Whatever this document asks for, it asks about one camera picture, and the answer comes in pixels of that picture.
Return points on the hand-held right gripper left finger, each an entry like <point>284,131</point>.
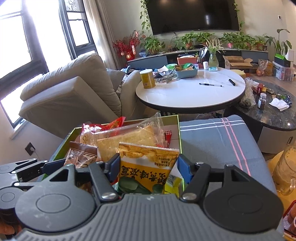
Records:
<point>113,165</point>

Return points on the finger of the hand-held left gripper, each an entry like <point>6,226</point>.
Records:
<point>55,164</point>

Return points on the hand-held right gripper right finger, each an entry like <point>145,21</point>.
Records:
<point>185,167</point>

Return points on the green cardboard box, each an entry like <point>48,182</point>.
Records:
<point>175,140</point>

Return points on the yellow chip snack packet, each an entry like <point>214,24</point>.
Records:
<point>145,172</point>

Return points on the red noodle print snack packet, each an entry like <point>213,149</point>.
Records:
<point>108,125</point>

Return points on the small yellow green sachet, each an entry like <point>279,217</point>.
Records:
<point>173,183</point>

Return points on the brown snack packet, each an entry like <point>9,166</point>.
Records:
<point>79,155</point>

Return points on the clear cracker packet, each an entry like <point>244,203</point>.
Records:
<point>129,139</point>

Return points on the red checkered snack packet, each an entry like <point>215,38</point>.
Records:
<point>168,136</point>

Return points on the blue-grey striped cushion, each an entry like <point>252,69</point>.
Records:
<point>215,148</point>

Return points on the white round table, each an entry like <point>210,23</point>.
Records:
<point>192,95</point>

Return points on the beige sofa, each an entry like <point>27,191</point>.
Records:
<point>69,92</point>

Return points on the ballpoint pen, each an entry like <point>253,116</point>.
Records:
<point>211,85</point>

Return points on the yellow tray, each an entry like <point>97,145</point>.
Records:
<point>274,160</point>

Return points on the yellow canister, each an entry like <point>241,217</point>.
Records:
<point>147,79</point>

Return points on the teal plastic basket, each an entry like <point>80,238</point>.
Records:
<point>186,73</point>

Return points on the clear plastic bag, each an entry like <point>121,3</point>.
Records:
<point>248,96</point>

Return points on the black marker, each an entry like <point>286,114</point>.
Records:
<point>232,82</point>

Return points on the glass mug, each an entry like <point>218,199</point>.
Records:
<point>285,169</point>

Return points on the spice jar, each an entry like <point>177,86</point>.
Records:
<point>261,101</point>

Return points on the green lid container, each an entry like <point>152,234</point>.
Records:
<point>171,66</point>

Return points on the dark marble round table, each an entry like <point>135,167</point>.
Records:
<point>275,118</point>

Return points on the small white cup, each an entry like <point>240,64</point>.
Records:
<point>206,65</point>

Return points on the orange-red basket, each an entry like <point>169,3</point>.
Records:
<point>186,60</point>

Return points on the yellow sponge block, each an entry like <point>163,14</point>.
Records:
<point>238,73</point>

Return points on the small red box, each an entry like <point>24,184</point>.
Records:
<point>258,87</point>

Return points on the white crumpled tissue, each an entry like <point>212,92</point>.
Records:
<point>279,103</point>

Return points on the blue glass bowl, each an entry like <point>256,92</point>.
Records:
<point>142,54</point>

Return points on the spider plant in glass vase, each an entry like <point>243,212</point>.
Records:
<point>214,54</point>

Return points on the open cardboard box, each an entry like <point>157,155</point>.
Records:
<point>237,62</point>

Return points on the red rimmed container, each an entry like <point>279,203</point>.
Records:
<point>290,220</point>

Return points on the red berry decoration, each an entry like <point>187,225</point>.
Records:
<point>126,47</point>

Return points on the orange fruit bag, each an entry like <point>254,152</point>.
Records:
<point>263,69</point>

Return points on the grey television cabinet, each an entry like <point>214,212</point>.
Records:
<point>256,55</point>

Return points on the beige curtain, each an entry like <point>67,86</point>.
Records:
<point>101,30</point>

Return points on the row of potted plants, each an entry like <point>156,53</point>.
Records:
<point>233,39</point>

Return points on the clear storage boxes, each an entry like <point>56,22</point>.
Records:
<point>284,72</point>

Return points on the green black box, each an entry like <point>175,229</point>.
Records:
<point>282,59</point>

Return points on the black television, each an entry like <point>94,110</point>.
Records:
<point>193,16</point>

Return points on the hanging vine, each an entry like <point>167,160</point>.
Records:
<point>145,16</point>
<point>240,25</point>

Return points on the tall large-leaf plant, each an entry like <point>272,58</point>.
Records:
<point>279,44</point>

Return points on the wall socket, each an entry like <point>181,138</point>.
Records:
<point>30,148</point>

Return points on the black frame window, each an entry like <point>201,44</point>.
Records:
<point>76,25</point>

